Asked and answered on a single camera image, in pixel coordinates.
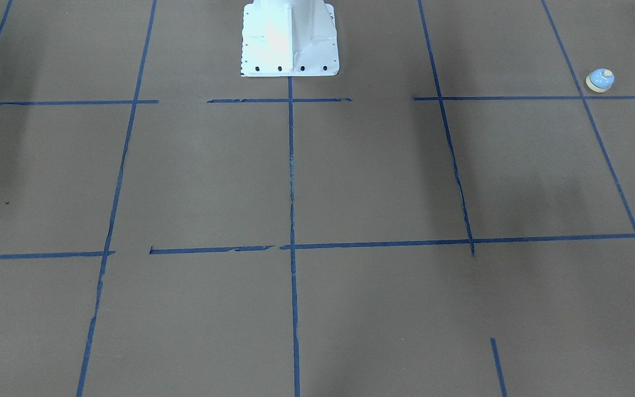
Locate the blue cream call bell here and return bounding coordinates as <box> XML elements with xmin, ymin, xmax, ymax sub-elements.
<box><xmin>585</xmin><ymin>68</ymin><xmax>615</xmax><ymax>93</ymax></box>

